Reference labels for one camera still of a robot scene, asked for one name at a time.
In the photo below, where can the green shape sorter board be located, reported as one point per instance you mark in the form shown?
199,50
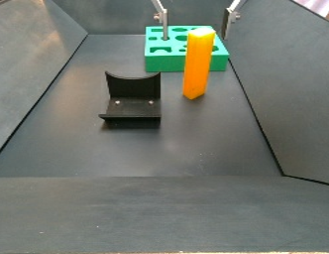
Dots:
164,55

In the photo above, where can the orange rectangular block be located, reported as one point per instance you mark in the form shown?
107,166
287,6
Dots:
198,58

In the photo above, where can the black angled bracket stand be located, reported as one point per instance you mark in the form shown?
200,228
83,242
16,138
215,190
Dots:
134,97

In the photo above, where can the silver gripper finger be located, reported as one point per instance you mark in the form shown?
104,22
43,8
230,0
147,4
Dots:
231,15
162,17

